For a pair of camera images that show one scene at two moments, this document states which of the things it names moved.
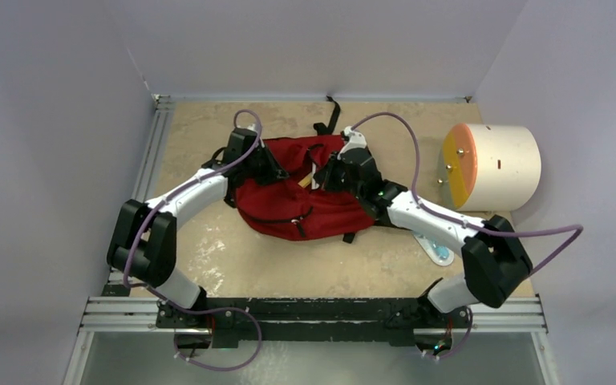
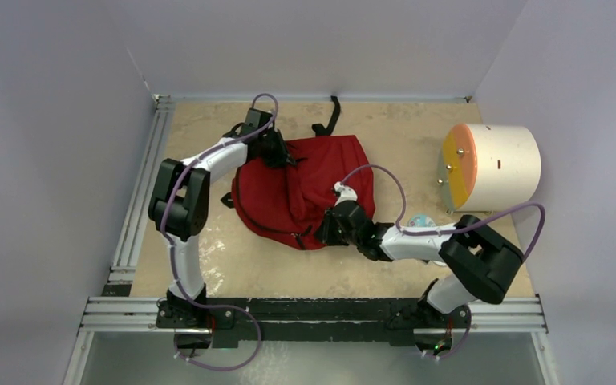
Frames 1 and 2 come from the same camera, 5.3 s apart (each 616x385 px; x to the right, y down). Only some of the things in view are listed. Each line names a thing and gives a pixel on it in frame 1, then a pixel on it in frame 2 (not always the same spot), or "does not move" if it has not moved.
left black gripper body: (253, 166) to (271, 151)
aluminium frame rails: (500, 316) does not move
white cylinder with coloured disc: (491, 168) does not move
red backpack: (295, 208) does not move
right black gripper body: (335, 180) to (334, 235)
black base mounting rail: (393, 319) does not move
